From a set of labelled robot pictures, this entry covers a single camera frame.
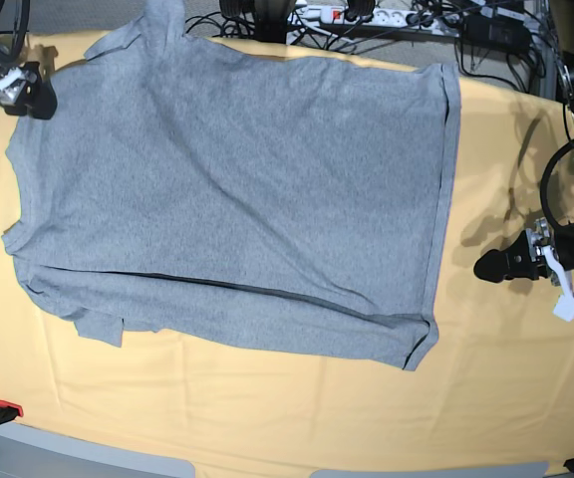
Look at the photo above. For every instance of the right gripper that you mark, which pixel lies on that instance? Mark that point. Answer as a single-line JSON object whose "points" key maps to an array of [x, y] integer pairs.
{"points": [[23, 94]]}

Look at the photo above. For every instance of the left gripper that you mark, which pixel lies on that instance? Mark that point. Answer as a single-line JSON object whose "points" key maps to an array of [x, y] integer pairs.
{"points": [[524, 258]]}

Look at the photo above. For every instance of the grey t-shirt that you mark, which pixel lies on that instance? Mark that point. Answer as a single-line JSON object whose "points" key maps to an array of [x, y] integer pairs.
{"points": [[293, 206]]}

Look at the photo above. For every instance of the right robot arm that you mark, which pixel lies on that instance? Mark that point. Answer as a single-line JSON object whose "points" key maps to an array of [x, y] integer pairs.
{"points": [[11, 52]]}

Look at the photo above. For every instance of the black power adapter brick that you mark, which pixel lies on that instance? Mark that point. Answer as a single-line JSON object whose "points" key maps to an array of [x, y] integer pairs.
{"points": [[496, 34]]}

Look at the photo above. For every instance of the black caster wheel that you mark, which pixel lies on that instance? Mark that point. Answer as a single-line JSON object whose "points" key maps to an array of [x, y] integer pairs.
{"points": [[270, 17]]}

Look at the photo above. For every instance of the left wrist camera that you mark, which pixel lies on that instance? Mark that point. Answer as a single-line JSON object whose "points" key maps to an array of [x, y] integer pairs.
{"points": [[564, 308]]}

